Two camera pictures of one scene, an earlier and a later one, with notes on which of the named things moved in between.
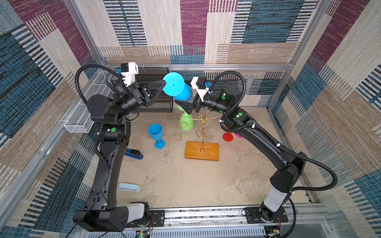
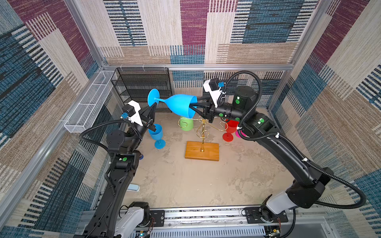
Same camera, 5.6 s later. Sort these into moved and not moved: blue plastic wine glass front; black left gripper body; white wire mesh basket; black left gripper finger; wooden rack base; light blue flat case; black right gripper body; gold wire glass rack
Moved: black left gripper body; black right gripper body; black left gripper finger
Not moved: wooden rack base; white wire mesh basket; light blue flat case; gold wire glass rack; blue plastic wine glass front
